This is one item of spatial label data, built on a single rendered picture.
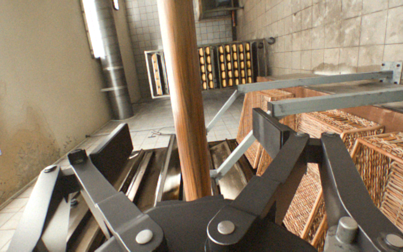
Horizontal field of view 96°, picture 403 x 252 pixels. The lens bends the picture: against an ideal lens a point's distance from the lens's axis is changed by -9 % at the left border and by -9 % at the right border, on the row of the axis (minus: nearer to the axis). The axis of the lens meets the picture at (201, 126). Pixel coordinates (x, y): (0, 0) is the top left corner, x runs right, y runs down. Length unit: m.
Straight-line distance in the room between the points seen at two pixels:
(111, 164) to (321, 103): 0.64
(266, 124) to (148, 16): 5.27
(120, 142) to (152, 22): 5.19
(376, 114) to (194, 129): 0.74
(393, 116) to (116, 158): 0.78
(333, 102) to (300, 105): 0.11
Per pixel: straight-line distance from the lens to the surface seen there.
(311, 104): 0.69
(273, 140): 0.16
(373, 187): 0.84
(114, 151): 0.18
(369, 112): 0.88
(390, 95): 0.88
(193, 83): 0.18
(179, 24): 0.18
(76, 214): 1.44
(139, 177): 1.54
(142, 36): 5.36
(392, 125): 0.82
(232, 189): 1.26
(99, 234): 1.15
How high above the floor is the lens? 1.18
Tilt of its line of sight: 1 degrees down
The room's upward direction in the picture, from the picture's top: 97 degrees counter-clockwise
